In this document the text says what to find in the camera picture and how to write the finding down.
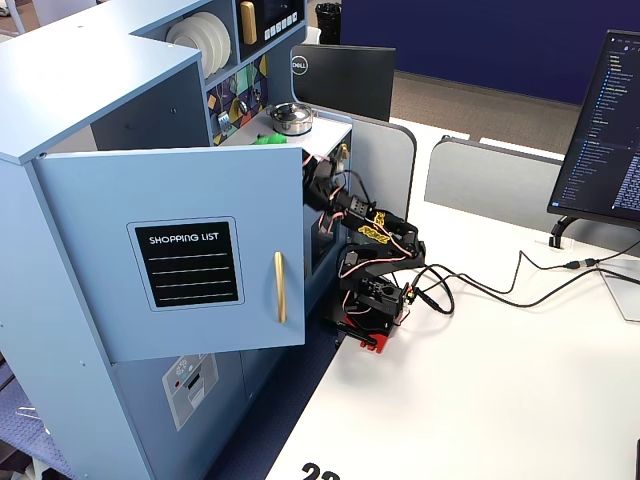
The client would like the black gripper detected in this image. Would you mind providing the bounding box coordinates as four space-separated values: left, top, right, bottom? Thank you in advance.
302 154 351 212

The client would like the blue cabinet door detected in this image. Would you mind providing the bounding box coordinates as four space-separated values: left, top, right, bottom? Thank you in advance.
30 144 307 364

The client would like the gray desk divider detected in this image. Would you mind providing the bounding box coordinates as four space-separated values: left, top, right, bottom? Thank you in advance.
423 135 640 246
312 104 419 241

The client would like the silver pot with lid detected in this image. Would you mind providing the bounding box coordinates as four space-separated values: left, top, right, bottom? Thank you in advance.
264 102 319 136

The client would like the black Dell monitor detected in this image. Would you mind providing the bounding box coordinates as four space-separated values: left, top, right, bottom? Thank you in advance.
290 43 397 124

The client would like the toy ladle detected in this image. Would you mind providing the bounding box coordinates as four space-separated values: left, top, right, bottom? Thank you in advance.
233 74 250 117

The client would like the toy spatula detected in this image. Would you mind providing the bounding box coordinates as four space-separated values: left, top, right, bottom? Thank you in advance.
217 84 232 135

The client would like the colourful patterned backsplash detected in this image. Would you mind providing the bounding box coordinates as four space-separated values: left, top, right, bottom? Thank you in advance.
205 53 270 147

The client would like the red table clamp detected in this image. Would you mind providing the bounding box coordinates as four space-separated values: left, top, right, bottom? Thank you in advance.
358 327 392 355

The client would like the black trash bin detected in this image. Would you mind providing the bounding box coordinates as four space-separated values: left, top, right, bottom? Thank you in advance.
315 2 343 46

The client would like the black shopping list board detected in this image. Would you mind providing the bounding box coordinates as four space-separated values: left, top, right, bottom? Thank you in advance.
126 215 246 313

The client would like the white plate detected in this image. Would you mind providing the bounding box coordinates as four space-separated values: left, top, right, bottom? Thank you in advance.
182 13 225 76
166 18 211 80
192 10 232 71

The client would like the black toy microwave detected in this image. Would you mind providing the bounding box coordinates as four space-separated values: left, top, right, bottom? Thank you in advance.
234 0 307 64

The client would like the blue toy kitchen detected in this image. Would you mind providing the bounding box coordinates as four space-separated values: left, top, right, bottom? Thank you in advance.
0 0 356 480

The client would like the black monitor showing code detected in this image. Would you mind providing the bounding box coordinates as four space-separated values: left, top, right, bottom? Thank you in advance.
547 28 640 226

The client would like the silver laptop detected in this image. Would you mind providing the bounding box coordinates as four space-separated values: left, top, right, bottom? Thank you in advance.
599 269 640 323

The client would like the gold door handle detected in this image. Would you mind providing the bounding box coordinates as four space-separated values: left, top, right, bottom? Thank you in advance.
273 251 288 325

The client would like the gold microwave handle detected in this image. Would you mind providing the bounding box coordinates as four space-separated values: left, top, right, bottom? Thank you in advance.
239 1 259 46

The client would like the black cable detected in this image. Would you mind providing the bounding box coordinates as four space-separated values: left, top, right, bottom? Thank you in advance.
414 248 640 296
412 264 640 317

